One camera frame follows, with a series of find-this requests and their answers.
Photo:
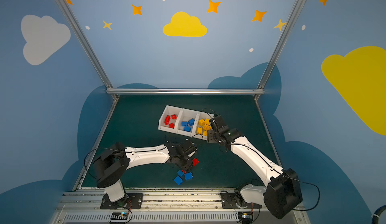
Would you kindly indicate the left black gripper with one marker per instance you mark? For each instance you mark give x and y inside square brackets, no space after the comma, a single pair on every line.
[186,157]

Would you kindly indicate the yellow lego brick studs up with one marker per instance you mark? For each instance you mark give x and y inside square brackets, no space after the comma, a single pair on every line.
[206,127]

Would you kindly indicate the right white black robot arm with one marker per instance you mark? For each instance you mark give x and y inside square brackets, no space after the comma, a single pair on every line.
[282,187]

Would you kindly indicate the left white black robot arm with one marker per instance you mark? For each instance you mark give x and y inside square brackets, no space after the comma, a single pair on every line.
[111,164]

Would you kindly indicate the white three-compartment bin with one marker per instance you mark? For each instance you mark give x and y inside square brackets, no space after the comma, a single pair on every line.
[183,115]

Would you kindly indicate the right circuit board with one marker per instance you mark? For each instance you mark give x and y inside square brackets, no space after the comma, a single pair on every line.
[245,218]

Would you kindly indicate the circuit board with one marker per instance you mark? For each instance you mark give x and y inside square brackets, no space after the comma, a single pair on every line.
[245,218]
[119,217]

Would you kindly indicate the left circuit board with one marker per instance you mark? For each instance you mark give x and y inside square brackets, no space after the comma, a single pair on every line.
[119,217]

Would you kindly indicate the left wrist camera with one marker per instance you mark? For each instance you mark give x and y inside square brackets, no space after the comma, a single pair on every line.
[188,148]

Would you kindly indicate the aluminium frame right post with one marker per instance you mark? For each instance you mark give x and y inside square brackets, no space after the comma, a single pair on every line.
[292,18]

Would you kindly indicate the aluminium frame post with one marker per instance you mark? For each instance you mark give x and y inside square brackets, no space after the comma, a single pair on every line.
[76,27]
[292,18]

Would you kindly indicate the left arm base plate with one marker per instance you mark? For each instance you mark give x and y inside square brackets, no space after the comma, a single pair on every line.
[131,201]

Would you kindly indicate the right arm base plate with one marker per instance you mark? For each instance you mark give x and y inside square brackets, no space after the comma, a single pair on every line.
[235,201]

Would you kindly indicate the aluminium frame back bar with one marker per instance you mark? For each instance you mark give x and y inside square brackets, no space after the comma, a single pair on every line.
[144,91]

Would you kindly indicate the aluminium front rail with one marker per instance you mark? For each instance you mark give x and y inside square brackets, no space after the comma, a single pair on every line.
[164,206]

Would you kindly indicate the aluminium frame left post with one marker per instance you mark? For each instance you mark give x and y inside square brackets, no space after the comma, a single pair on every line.
[76,27]

